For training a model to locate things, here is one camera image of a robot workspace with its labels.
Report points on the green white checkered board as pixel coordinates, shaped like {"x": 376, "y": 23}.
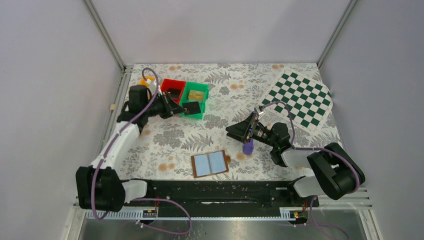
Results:
{"x": 309, "y": 101}

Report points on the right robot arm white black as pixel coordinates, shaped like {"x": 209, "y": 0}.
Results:
{"x": 335, "y": 174}

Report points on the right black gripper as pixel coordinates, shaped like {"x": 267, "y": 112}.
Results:
{"x": 242, "y": 128}

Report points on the black credit card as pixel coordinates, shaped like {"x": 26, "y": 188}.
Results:
{"x": 174, "y": 93}
{"x": 191, "y": 108}

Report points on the floral table mat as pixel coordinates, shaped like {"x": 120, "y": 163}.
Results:
{"x": 163, "y": 150}

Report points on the yellow plastic bin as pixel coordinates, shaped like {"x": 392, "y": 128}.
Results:
{"x": 147, "y": 81}

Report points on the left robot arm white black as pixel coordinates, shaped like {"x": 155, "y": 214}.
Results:
{"x": 98, "y": 185}

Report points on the red plastic bin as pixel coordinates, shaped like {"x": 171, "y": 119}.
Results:
{"x": 173, "y": 83}

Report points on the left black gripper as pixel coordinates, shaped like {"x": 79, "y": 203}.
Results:
{"x": 171, "y": 107}

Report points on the brown leather card holder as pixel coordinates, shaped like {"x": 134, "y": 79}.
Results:
{"x": 209, "y": 164}

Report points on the gold card in green bin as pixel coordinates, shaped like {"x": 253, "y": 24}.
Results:
{"x": 195, "y": 95}

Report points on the green plastic bin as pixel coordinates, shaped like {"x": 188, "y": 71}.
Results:
{"x": 195, "y": 86}

